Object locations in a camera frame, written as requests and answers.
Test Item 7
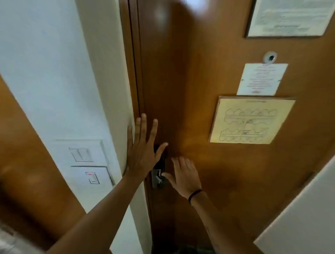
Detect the person's right forearm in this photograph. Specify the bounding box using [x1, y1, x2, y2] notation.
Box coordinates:
[188, 191, 263, 254]

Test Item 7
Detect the small white paper notice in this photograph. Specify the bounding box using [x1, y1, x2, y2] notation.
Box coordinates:
[236, 62, 289, 96]

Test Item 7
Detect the person's left forearm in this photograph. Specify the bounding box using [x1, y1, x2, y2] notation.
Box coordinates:
[46, 172, 147, 254]

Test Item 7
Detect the white switch with red indicator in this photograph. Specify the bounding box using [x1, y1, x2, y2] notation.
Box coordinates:
[70, 166, 113, 188]

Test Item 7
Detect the round door peephole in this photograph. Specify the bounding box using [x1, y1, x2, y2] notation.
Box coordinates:
[263, 51, 277, 64]

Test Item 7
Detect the white double light switch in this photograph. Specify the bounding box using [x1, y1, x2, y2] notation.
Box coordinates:
[54, 139, 109, 167]

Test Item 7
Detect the dark framed white notice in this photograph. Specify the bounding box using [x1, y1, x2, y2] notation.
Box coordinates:
[245, 0, 335, 39]

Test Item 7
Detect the black wristband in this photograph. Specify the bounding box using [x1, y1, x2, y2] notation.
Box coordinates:
[188, 189, 204, 205]

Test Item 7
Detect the brown wooden side door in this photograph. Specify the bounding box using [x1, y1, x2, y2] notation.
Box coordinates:
[0, 74, 87, 246]

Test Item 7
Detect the person's right hand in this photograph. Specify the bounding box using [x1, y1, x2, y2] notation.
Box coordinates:
[161, 157, 203, 200]

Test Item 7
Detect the person's left hand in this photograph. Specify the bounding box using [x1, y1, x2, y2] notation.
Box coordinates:
[127, 113, 169, 181]

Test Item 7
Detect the framed yellow floor plan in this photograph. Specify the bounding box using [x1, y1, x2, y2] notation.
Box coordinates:
[208, 96, 297, 145]

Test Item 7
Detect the dark metal door lock plate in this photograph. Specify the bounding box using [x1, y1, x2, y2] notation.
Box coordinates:
[151, 143, 168, 189]

